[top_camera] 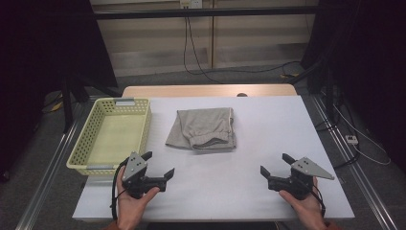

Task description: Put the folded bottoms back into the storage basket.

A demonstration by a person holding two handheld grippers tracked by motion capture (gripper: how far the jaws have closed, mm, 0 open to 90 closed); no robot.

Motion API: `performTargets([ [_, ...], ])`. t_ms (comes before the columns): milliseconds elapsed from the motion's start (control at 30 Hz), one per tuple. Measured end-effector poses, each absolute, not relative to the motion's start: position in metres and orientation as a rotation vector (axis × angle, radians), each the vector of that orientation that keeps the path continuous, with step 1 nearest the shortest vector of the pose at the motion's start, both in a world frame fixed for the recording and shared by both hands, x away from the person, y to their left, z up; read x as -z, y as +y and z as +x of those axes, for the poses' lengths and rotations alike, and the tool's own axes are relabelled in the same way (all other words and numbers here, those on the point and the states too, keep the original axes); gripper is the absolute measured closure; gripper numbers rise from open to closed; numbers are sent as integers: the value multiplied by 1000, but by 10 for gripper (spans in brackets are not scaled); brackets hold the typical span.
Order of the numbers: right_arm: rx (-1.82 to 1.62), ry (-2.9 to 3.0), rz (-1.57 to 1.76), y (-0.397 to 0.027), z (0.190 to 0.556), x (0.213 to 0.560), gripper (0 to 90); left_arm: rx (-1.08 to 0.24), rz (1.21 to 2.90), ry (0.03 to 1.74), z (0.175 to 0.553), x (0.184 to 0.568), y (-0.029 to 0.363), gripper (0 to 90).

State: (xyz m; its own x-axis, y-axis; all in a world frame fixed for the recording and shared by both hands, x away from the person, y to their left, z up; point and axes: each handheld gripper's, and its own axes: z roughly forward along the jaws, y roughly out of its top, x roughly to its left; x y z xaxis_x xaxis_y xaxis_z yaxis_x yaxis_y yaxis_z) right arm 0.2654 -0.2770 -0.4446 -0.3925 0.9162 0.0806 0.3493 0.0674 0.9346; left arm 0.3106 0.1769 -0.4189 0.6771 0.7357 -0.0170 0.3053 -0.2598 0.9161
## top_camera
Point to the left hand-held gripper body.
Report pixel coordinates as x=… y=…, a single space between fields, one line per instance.
x=134 y=167

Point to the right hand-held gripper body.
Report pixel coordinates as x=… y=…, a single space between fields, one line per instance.
x=297 y=185

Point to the pale yellow perforated plastic basket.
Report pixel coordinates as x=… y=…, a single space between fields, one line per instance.
x=111 y=140

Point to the grey pants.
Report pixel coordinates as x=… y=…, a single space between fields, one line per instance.
x=201 y=127

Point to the person's right hand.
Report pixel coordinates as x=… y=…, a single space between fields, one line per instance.
x=306 y=209

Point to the person's left hand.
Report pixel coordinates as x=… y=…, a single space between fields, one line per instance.
x=132 y=209

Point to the white table mat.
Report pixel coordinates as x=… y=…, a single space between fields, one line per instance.
x=223 y=182

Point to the white power strip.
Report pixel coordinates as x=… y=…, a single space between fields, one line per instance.
x=351 y=139

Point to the black metal stand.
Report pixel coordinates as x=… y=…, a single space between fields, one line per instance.
x=67 y=105
x=328 y=92

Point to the dark round table grommet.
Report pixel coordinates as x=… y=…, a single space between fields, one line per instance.
x=241 y=95

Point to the yellow floor tape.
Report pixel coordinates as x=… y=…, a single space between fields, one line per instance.
x=288 y=75
x=56 y=107

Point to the dark curtain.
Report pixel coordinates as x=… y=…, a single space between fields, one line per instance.
x=373 y=64
x=38 y=48

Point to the black horizontal metal bar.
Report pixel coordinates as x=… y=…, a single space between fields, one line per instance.
x=223 y=12

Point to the aluminium floor rail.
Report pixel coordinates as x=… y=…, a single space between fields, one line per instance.
x=367 y=188
x=48 y=179

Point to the white wall outlet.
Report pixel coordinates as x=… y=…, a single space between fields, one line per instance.
x=191 y=3

